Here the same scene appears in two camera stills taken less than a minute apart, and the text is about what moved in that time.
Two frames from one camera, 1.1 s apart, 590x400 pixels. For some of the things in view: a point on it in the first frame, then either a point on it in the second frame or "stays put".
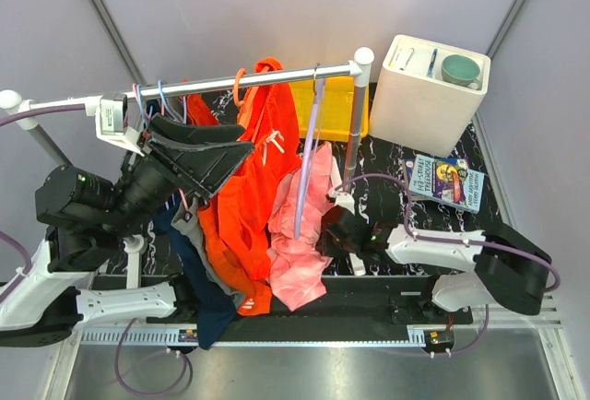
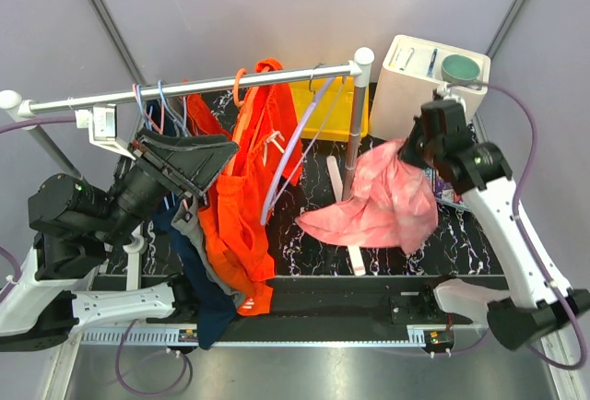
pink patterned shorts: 295,268 -> 393,205
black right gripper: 324,246 -> 407,151
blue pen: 432,62 stays put
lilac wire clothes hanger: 318,84 -> 294,138
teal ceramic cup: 461,70 stays put
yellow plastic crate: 336,111 stays put
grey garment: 187,219 stays put
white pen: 408,60 stays put
